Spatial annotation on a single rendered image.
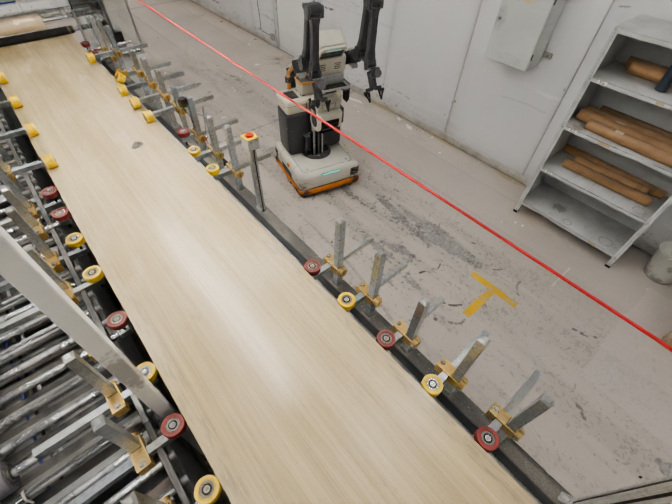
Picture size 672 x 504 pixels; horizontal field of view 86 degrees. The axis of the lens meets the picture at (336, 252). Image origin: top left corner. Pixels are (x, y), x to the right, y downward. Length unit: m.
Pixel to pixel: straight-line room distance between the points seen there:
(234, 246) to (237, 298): 0.32
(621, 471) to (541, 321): 0.95
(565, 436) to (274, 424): 1.85
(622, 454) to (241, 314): 2.30
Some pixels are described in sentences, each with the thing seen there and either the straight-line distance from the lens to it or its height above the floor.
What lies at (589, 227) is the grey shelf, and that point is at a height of 0.14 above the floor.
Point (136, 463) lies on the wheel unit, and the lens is 1.57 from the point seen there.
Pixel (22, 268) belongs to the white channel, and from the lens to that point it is 0.94.
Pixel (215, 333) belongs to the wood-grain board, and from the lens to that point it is 1.62.
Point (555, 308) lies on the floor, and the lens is 3.20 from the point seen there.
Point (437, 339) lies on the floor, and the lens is 2.68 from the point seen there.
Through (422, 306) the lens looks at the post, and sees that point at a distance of 1.45.
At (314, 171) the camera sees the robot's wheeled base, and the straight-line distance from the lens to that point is 3.34.
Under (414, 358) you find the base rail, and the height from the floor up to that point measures 0.70.
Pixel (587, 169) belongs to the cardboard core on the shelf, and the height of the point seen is 0.59.
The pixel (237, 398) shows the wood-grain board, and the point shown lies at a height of 0.90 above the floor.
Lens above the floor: 2.28
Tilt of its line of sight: 49 degrees down
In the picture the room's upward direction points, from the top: 3 degrees clockwise
